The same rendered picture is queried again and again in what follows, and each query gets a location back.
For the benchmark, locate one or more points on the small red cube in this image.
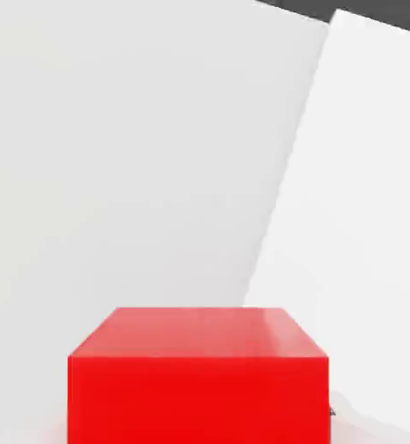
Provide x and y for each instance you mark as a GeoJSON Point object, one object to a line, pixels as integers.
{"type": "Point", "coordinates": [197, 388]}

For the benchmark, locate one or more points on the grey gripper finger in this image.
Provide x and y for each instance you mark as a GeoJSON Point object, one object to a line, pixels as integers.
{"type": "Point", "coordinates": [332, 411]}

